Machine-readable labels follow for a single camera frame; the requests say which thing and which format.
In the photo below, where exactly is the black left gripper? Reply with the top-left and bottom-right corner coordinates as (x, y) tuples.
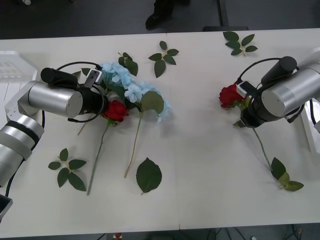
(84, 87), (109, 120)

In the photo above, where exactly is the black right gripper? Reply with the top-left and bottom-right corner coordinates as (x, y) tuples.
(238, 96), (267, 130)

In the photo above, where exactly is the red rose with green stem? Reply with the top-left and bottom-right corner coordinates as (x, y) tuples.
(219, 83), (275, 173)
(86, 99), (130, 196)

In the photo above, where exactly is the pale blue flower with stem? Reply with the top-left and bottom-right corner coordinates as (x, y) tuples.
(123, 79), (173, 179)
(71, 61), (137, 137)

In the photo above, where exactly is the loose green leaf twig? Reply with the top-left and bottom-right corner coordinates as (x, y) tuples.
(222, 30), (259, 57)
(47, 147), (88, 192)
(270, 156), (305, 193)
(148, 40), (180, 79)
(117, 51), (139, 77)

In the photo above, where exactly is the shallow white box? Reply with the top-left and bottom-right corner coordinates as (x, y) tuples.
(299, 98), (320, 153)
(0, 50), (39, 121)

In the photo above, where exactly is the large single green leaf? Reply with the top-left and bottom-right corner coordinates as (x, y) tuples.
(135, 157), (163, 196)

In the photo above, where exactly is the person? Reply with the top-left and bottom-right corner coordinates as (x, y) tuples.
(145, 0), (191, 31)

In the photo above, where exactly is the grey metal stand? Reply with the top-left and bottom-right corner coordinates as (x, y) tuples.
(203, 0), (250, 32)

